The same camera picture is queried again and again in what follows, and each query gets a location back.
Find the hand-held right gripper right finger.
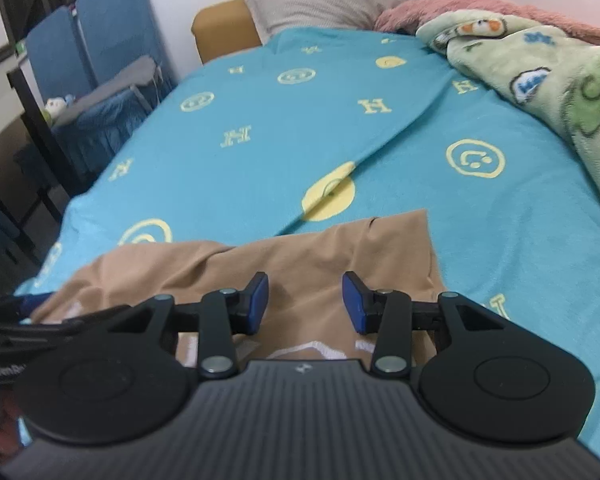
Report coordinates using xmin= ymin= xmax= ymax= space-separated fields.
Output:
xmin=342 ymin=270 xmax=511 ymax=377

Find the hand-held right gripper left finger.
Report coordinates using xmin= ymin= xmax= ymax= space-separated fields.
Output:
xmin=107 ymin=271 xmax=271 ymax=379

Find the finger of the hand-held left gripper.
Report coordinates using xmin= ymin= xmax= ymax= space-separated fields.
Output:
xmin=0 ymin=304 xmax=131 ymax=346
xmin=0 ymin=295 xmax=49 ymax=322

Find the tan skeleton print t-shirt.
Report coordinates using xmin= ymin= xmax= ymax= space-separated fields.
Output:
xmin=30 ymin=208 xmax=449 ymax=367

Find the teal printed bed sheet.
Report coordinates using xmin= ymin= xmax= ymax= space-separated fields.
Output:
xmin=12 ymin=27 xmax=600 ymax=453

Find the white plush toy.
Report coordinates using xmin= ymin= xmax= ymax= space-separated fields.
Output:
xmin=42 ymin=94 xmax=77 ymax=124

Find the grey cloth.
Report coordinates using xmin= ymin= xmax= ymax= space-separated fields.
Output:
xmin=54 ymin=56 xmax=162 ymax=122

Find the blue covered chair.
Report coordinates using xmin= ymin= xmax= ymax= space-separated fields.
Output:
xmin=50 ymin=0 xmax=179 ymax=161
xmin=25 ymin=6 xmax=100 ymax=111

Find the tan bed headboard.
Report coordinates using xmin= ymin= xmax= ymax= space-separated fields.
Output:
xmin=190 ymin=0 xmax=264 ymax=66

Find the green cartoon fleece blanket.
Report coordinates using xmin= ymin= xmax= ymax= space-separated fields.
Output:
xmin=415 ymin=12 xmax=600 ymax=222

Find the pink fluffy blanket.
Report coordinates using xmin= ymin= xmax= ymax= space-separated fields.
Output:
xmin=375 ymin=0 xmax=600 ymax=49

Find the white desk with black frame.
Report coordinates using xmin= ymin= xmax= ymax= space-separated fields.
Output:
xmin=0 ymin=42 xmax=107 ymax=198

